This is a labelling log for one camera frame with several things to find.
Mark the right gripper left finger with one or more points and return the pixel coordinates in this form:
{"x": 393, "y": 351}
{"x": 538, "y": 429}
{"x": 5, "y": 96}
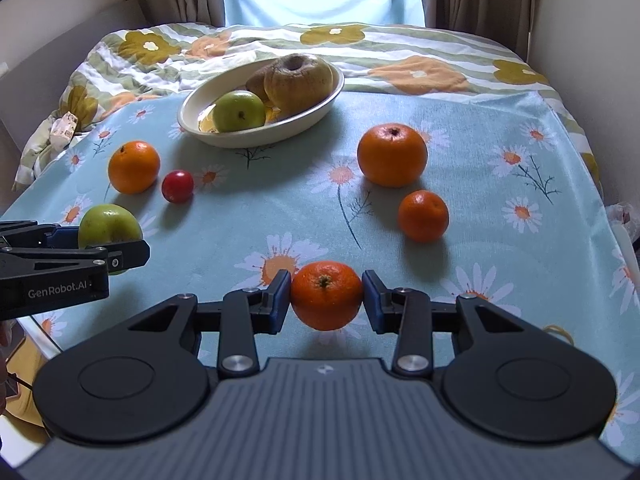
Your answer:
{"x": 238, "y": 318}

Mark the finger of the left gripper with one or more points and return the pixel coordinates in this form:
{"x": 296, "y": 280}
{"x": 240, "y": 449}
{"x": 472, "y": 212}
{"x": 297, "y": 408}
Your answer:
{"x": 54, "y": 236}

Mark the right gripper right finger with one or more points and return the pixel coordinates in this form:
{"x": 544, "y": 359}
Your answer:
{"x": 413, "y": 317}

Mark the green apple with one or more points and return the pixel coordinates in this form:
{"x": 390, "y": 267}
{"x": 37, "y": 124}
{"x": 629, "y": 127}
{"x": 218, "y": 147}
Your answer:
{"x": 106, "y": 224}
{"x": 238, "y": 110}

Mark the small tangerine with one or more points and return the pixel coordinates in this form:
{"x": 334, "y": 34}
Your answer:
{"x": 326, "y": 295}
{"x": 423, "y": 216}

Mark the large orange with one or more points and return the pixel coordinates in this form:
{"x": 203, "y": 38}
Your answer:
{"x": 134, "y": 167}

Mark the small red tomato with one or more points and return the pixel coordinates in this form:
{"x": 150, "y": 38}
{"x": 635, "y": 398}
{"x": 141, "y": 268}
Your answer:
{"x": 177, "y": 186}

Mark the brown kiwi fruit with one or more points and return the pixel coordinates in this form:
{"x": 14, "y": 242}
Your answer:
{"x": 255, "y": 83}

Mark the large wrinkled brown apple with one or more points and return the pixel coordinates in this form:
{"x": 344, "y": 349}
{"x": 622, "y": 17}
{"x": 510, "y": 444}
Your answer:
{"x": 297, "y": 82}

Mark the crumpled patterned paper packet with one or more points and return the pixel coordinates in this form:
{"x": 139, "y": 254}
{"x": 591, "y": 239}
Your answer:
{"x": 63, "y": 130}

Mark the light blue daisy tablecloth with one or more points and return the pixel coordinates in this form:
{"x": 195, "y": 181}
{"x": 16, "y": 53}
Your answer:
{"x": 527, "y": 230}

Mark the yellow rubber band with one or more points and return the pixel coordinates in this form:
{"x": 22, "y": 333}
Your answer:
{"x": 558, "y": 331}

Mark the floral striped duvet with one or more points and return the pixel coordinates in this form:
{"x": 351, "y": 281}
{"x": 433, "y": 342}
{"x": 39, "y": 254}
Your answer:
{"x": 132, "y": 65}

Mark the cream ceramic bowl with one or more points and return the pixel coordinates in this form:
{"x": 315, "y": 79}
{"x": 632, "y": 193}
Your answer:
{"x": 196, "y": 112}

